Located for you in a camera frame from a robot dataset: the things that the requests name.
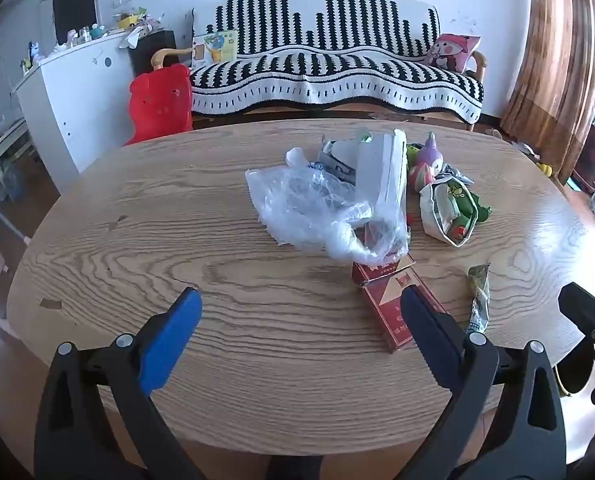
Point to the black bin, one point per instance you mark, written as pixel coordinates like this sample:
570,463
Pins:
572,370

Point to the white green paper box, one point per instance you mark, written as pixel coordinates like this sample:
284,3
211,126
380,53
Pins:
382,175

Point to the dark red plant stand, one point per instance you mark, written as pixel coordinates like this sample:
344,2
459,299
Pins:
593,157

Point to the pink cartoon cushion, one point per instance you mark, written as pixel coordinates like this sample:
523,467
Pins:
450,52

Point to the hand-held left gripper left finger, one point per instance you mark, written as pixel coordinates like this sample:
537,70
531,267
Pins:
172,340

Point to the olive snack wrapper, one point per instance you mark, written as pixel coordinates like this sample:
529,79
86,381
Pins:
479,295

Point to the pink green toy ball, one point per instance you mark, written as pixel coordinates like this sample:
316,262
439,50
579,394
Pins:
421,177

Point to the brown patterned curtain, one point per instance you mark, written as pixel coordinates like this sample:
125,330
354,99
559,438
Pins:
547,70

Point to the pile of small toys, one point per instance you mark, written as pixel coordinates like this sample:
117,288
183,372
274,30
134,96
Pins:
127,22

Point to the red cigarette pack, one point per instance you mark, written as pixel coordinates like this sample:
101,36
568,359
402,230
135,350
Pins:
382,300

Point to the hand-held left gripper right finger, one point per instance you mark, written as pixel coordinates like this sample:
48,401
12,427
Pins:
427,330

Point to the red plastic chair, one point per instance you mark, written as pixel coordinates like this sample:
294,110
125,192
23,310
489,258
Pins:
160,105

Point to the dark window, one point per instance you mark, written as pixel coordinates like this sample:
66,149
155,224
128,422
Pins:
73,5

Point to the black white striped blanket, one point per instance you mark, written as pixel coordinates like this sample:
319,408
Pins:
327,65

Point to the white metal rack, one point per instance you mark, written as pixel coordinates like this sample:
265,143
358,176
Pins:
0,160

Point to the children's picture book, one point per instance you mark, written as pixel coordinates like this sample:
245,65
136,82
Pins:
215,49

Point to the clear plastic bag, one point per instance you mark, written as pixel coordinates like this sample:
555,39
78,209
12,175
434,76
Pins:
307,205

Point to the yellow floor toy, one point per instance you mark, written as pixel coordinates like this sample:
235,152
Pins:
543,168

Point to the black box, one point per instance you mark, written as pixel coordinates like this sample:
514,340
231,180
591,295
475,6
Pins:
155,52

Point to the white green snack bag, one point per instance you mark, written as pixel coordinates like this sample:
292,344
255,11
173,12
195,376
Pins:
442,210

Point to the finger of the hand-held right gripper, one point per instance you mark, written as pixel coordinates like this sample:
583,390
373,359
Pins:
590,310

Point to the purple toy figure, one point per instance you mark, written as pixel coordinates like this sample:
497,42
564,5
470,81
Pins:
431,152

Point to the wooden sofa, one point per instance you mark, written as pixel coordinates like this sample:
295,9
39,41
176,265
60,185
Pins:
470,67

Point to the white cabinet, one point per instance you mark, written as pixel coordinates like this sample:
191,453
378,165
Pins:
77,95

